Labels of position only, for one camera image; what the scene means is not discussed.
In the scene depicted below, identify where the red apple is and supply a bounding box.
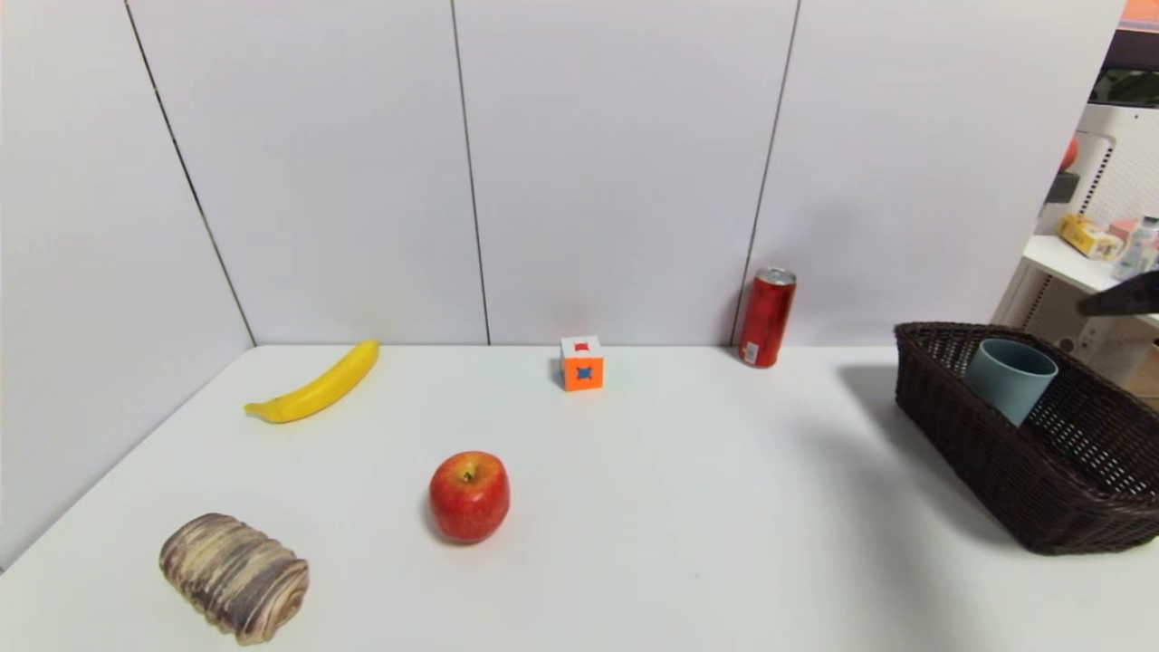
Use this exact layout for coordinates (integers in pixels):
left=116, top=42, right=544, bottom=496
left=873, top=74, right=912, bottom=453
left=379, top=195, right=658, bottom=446
left=429, top=451, right=512, bottom=544

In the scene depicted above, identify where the yellow banana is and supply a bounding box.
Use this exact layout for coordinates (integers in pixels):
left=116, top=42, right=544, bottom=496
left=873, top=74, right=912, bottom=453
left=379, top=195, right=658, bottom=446
left=244, top=340, right=381, bottom=425

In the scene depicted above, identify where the white pegboard panel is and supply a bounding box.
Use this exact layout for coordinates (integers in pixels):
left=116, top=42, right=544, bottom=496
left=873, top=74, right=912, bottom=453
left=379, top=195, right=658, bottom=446
left=1037, top=102, right=1159, bottom=238

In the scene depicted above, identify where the light blue cup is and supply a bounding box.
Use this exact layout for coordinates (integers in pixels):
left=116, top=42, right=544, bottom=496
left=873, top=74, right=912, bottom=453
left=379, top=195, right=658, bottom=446
left=963, top=337, right=1059, bottom=428

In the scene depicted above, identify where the yellow box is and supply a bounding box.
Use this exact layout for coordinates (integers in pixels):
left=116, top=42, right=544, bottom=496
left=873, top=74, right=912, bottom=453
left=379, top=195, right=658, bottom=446
left=1058, top=213, right=1125, bottom=264

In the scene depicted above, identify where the red soda can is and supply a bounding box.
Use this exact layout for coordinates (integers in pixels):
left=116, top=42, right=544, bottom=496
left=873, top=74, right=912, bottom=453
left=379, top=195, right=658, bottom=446
left=738, top=266, right=799, bottom=369

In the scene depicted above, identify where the orange white puzzle cube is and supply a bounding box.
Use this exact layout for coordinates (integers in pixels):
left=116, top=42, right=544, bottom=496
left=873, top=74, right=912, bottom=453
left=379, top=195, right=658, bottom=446
left=560, top=336, right=605, bottom=392

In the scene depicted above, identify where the dark brown wicker basket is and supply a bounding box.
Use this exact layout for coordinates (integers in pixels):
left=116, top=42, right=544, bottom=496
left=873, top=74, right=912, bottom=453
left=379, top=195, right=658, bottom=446
left=895, top=321, right=1159, bottom=557

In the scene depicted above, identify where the white shelf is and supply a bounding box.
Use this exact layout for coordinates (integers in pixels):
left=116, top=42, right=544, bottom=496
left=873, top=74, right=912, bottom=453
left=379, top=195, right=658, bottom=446
left=991, top=234, right=1159, bottom=399

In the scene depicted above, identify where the dark screen with green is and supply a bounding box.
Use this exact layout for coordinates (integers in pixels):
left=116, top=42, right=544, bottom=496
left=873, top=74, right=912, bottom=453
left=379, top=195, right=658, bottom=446
left=1090, top=30, right=1159, bottom=108

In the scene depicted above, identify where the brown swirl bread loaf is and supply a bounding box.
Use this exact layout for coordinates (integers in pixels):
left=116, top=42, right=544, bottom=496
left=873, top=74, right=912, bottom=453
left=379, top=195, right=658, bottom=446
left=158, top=513, right=311, bottom=646

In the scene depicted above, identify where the small clear plastic bottle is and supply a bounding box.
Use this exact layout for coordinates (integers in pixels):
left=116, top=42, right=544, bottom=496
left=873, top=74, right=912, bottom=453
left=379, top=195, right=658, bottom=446
left=1112, top=215, right=1159, bottom=282

